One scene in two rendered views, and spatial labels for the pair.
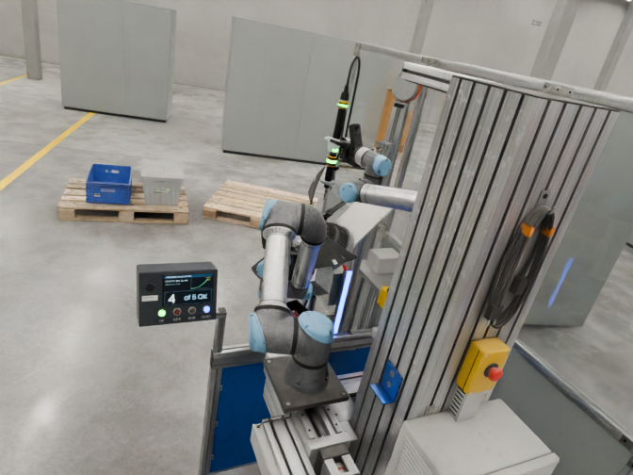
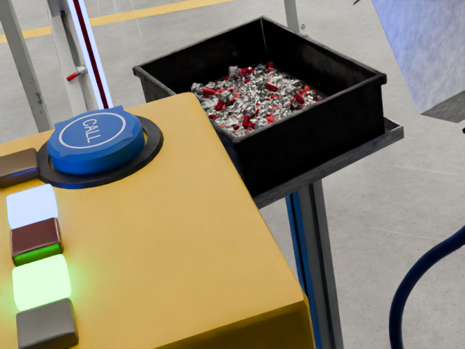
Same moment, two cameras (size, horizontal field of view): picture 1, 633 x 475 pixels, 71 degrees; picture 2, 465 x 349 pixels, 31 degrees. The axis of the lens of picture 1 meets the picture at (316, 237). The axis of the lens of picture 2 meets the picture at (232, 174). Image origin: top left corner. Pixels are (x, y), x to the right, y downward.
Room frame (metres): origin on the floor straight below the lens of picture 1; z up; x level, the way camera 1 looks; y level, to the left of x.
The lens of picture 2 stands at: (1.92, -0.66, 1.24)
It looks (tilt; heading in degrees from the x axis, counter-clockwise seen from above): 33 degrees down; 109
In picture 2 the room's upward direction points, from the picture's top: 11 degrees counter-clockwise
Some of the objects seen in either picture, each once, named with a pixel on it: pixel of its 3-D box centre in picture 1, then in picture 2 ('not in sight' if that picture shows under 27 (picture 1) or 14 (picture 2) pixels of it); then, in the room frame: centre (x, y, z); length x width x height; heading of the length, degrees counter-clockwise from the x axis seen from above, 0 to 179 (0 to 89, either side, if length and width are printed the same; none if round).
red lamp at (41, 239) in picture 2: not in sight; (36, 241); (1.77, -0.45, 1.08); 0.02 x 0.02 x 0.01; 28
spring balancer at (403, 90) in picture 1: (406, 87); not in sight; (2.61, -0.32, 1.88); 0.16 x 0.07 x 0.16; 63
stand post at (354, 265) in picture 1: (339, 315); not in sight; (2.24, -0.23, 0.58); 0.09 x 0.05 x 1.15; 28
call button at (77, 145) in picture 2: not in sight; (96, 144); (1.77, -0.39, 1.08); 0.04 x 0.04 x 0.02
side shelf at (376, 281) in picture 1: (382, 276); not in sight; (2.33, -0.43, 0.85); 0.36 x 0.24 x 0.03; 28
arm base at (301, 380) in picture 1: (307, 365); not in sight; (1.14, -0.06, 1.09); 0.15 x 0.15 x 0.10
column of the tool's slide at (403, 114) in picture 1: (365, 244); not in sight; (2.61, -0.32, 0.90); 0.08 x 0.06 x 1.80; 63
